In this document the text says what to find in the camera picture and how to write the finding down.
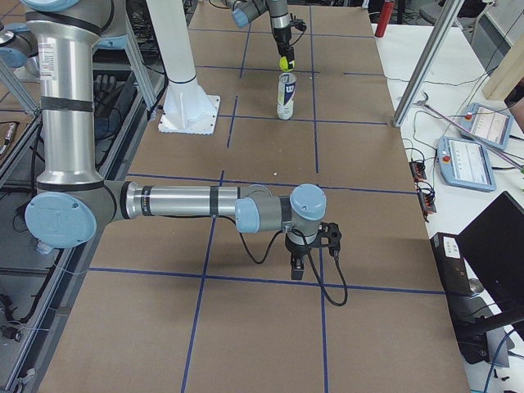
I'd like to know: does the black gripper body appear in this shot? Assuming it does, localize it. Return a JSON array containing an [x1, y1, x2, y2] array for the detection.
[[285, 232, 318, 263], [273, 26, 292, 52]]

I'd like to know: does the yellow-green tennis ball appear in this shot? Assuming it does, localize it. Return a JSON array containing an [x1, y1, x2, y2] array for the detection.
[[279, 56, 292, 72]]

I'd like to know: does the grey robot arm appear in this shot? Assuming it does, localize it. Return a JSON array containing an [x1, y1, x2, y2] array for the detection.
[[21, 1, 329, 281], [209, 0, 296, 72]]

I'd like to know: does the clear tennis ball can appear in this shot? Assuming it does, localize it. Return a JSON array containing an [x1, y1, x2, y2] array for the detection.
[[277, 72, 297, 120]]

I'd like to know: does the red bottle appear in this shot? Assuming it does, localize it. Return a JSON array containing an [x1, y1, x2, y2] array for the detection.
[[374, 0, 395, 38]]

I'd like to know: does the black desktop box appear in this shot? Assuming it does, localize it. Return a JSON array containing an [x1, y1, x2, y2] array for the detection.
[[431, 233, 513, 368]]

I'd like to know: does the near teach pendant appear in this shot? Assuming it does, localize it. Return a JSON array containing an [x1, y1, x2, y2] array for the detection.
[[437, 136, 496, 192]]

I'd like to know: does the teach pendant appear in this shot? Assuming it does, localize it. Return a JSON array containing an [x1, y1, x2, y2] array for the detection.
[[437, 136, 496, 192], [459, 102, 514, 150]]

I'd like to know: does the black computer monitor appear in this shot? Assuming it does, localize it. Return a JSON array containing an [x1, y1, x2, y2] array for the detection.
[[458, 192, 524, 305]]

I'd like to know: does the far teach pendant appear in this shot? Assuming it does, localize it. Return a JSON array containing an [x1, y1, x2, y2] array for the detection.
[[459, 102, 514, 150]]

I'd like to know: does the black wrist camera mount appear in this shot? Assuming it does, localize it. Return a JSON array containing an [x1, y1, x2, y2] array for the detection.
[[318, 222, 342, 257]]

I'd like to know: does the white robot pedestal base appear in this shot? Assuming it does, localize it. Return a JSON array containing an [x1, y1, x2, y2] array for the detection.
[[147, 0, 220, 135]]

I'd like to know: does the aluminium frame post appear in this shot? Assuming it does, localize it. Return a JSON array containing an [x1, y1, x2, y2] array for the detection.
[[392, 0, 464, 128]]

